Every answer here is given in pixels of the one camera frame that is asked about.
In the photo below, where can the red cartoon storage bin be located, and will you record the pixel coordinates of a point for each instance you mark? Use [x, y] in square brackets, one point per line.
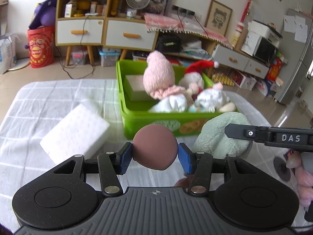
[41, 46]

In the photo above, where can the framed cartoon girl picture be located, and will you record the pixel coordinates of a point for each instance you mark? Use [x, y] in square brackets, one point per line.
[218, 17]

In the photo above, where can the mint green plush towel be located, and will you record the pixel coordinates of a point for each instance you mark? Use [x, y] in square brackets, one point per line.
[213, 140]

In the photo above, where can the purple plush toy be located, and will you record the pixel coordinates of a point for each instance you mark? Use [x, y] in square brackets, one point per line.
[44, 15]

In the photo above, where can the doll in white clothes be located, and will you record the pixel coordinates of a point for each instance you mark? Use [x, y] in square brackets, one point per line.
[175, 103]

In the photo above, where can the wooden shelf cabinet with drawers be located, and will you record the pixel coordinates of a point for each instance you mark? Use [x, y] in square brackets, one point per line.
[108, 30]

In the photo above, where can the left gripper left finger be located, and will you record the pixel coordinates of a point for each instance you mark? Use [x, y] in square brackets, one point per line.
[110, 165]

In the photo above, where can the clear box blue lid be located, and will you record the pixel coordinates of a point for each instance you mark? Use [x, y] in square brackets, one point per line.
[108, 56]

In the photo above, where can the pink plush hat doll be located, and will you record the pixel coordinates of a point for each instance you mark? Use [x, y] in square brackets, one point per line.
[159, 77]

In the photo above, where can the brown makeup sponge puff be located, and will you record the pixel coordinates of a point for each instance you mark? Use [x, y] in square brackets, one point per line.
[155, 147]

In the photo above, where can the black bag on shelf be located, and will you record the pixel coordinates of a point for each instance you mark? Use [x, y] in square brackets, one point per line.
[168, 42]

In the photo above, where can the white sponge block in box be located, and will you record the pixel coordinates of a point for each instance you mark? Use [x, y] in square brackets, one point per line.
[134, 88]

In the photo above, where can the red hanging knot decoration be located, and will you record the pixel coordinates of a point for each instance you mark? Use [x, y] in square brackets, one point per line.
[240, 24]

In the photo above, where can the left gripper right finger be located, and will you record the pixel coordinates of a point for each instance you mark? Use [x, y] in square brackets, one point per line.
[198, 166]

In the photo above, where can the framed cat picture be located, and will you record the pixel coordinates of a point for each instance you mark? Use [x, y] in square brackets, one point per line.
[158, 7]

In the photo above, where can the santa claus plush doll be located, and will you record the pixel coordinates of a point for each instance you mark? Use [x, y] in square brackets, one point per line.
[192, 79]

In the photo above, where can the green plastic storage box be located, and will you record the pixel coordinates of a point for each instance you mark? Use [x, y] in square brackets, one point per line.
[135, 114]

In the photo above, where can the large white foam sponge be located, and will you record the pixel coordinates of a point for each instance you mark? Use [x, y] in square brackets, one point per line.
[81, 132]

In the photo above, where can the white paper shopping bag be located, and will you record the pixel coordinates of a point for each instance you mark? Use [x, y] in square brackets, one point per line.
[7, 52]

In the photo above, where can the low tv cabinet white drawers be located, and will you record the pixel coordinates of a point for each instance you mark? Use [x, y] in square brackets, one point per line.
[226, 56]

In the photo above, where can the pink checked cloth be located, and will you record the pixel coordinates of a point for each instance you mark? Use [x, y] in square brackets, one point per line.
[155, 22]

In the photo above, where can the yellow egg tray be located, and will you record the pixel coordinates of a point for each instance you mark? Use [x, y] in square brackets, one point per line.
[223, 79]

